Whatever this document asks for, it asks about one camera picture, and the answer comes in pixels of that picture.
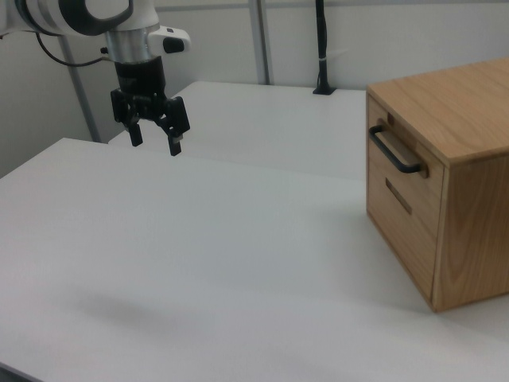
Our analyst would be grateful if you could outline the wooden drawer with black handle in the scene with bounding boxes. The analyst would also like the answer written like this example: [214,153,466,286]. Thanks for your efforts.
[367,95,446,238]

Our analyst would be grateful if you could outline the black camera pole stand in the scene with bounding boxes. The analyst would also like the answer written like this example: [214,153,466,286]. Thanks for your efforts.
[312,0,337,96]

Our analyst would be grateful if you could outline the black metal drawer handle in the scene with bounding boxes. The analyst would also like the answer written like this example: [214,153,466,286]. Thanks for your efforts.
[368,124,425,175]

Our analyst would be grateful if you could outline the black cable along pole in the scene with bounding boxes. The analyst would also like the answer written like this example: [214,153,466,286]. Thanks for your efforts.
[323,7,331,87]

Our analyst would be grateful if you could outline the grey metal partition post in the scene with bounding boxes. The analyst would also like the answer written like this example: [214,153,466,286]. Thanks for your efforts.
[249,0,276,85]
[58,34,101,143]

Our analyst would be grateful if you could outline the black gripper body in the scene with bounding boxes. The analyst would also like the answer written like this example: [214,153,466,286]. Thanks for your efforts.
[113,56,168,121]

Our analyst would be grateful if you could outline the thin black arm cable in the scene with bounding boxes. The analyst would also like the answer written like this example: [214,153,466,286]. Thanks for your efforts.
[34,30,111,67]

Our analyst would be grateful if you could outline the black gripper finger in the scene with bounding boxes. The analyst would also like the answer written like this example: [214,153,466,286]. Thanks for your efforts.
[110,88,144,148]
[155,95,192,158]

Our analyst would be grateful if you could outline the wooden two-drawer cabinet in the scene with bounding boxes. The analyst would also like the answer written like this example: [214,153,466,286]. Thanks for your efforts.
[365,57,509,314]

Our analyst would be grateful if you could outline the wooden drawer with slot grip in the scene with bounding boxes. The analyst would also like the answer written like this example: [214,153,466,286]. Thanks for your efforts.
[367,156,442,313]

